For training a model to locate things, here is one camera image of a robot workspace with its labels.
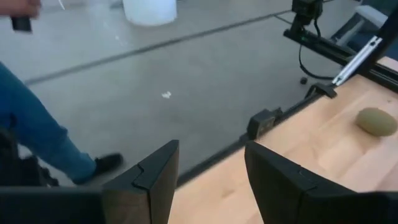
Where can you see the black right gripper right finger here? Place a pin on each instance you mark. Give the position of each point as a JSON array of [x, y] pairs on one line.
[[280, 193]]

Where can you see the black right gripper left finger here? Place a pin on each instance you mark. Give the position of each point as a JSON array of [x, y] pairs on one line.
[[149, 193]]

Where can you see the black flat foot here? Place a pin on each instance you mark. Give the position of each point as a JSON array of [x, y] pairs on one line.
[[323, 90]]

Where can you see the brown kiwi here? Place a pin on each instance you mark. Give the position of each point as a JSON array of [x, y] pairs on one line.
[[376, 122]]

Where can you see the person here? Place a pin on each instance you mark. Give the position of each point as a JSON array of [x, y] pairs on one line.
[[31, 124]]

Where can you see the white cylinder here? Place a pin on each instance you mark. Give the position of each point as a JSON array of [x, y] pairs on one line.
[[149, 12]]

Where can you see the black handheld object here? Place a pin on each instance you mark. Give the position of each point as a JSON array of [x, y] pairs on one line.
[[21, 24]]

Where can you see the person's hand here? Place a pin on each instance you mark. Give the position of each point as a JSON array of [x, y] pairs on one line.
[[18, 7]]

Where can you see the black frame clamp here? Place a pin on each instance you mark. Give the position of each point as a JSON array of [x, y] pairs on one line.
[[264, 124]]

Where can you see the silver aluminium bracket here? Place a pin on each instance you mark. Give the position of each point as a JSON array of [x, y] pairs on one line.
[[357, 60]]

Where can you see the black table-level camera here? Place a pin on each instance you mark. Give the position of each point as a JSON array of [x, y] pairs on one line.
[[306, 9]]

